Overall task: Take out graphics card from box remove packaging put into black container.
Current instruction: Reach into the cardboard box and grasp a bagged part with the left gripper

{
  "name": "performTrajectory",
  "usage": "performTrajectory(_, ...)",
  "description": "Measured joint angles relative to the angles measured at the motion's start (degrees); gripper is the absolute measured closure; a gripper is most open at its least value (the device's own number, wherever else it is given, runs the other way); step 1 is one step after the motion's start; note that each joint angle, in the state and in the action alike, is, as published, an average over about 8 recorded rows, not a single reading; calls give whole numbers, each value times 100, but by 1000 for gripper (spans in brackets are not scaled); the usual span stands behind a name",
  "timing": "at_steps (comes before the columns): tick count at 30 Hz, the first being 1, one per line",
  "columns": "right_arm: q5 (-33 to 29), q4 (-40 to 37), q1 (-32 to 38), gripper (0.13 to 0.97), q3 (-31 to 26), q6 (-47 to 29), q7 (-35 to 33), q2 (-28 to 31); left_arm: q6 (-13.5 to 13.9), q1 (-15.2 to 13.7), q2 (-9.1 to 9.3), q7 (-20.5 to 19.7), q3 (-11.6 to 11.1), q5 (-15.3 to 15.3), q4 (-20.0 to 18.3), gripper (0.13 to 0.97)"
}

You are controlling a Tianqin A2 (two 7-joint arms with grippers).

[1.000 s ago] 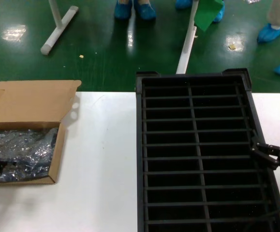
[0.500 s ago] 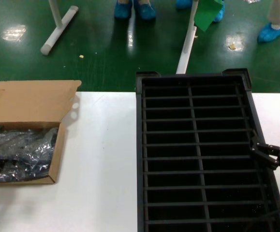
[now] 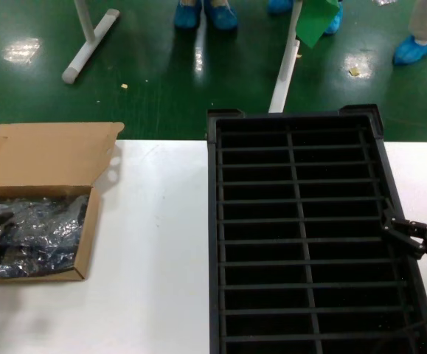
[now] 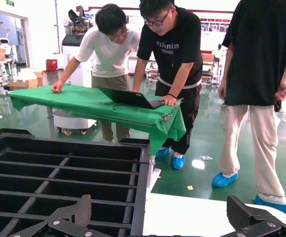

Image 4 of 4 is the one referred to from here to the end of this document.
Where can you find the person in white shirt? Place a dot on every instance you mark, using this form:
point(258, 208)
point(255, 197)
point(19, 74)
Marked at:
point(108, 56)

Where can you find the small tan floor scrap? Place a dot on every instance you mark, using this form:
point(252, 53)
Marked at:
point(189, 187)

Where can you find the black slotted container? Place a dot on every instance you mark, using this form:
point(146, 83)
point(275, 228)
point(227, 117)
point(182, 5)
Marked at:
point(140, 185)

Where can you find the red bin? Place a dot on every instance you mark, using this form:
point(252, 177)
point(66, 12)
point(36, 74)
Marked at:
point(52, 65)

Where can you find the green exit sign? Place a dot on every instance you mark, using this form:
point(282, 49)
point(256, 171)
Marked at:
point(10, 2)

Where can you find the blue shoe covers right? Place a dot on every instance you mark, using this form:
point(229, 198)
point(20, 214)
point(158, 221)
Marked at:
point(256, 49)

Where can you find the crumpled silver wrapper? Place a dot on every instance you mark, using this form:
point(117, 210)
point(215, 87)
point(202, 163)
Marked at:
point(205, 158)

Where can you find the white table leg with foot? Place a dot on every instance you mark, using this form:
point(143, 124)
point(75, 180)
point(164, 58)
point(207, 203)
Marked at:
point(153, 175)
point(51, 123)

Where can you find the background workbench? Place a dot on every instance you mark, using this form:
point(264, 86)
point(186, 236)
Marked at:
point(208, 74)

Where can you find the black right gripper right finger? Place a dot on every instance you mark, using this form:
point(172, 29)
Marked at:
point(239, 214)

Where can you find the black laptop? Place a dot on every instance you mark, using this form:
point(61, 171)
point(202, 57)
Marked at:
point(130, 98)

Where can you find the metal table clamp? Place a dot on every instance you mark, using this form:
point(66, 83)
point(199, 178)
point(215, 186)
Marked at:
point(167, 117)
point(179, 100)

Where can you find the white humanoid robot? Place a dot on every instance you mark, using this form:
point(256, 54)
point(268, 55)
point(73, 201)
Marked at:
point(4, 47)

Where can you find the white wheeled robot cabinet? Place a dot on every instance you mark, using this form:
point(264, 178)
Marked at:
point(71, 121)

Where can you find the green tablecloth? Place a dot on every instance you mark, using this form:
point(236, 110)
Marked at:
point(83, 101)

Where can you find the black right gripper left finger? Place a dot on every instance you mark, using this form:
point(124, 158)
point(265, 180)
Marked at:
point(82, 209)

